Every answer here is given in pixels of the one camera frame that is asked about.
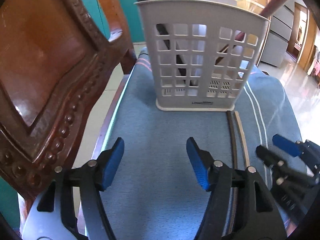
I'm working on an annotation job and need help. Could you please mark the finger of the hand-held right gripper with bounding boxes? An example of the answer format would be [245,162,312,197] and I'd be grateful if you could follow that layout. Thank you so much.
[255,145,318,189]
[272,134,320,174]

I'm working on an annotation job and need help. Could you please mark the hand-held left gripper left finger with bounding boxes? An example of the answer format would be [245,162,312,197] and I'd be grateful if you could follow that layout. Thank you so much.
[37,137,125,240]

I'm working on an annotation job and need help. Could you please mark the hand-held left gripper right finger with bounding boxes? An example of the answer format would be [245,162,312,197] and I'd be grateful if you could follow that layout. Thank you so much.
[186,137,285,240]

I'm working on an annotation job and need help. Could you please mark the beige chopstick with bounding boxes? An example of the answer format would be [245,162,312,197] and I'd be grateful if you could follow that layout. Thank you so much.
[234,112,251,168]

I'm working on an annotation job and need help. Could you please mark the black chopstick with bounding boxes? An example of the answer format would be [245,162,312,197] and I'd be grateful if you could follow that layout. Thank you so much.
[226,111,239,233]
[120,0,199,88]

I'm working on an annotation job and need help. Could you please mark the white plastic utensil holder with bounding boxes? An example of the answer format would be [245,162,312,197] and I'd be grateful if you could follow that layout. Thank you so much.
[134,0,272,112]

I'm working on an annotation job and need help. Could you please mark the brown chopstick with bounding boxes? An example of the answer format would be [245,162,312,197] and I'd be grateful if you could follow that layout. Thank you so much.
[214,0,295,64]

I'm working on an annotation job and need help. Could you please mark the blue striped towel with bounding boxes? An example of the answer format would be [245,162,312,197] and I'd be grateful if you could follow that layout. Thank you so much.
[80,47,303,240]

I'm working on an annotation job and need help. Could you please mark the dining chairs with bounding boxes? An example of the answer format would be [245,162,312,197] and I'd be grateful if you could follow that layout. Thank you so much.
[307,45,320,88]

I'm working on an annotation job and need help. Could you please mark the grey drawer cabinet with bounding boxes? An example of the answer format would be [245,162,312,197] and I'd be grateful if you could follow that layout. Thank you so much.
[259,0,296,68]

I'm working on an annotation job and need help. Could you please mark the wooden doorway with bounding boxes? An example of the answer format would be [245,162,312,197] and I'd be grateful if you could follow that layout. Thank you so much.
[286,2,318,71]

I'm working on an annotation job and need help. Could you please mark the carved wooden chair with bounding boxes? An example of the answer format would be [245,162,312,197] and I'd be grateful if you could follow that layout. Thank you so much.
[0,0,137,202]

